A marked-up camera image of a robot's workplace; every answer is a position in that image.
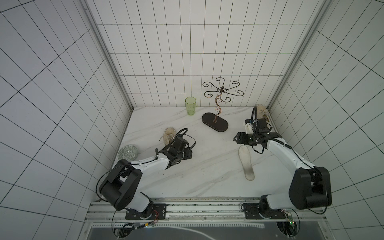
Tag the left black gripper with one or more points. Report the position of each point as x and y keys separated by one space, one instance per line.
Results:
x=188 y=153

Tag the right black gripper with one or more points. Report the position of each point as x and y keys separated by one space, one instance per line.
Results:
x=243 y=138

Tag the beige lace-up shoe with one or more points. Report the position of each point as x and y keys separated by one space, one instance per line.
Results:
x=168 y=135

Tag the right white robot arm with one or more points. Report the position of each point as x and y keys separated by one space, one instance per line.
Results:
x=310 y=187

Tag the metal jewelry stand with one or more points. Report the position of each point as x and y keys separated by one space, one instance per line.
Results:
x=214 y=121

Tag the green plastic cup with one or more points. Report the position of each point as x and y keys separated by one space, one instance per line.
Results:
x=190 y=103

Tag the patterned ceramic bowl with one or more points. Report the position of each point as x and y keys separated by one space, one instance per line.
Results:
x=128 y=152

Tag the aluminium mounting rail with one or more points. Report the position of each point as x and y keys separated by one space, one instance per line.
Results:
x=196 y=210

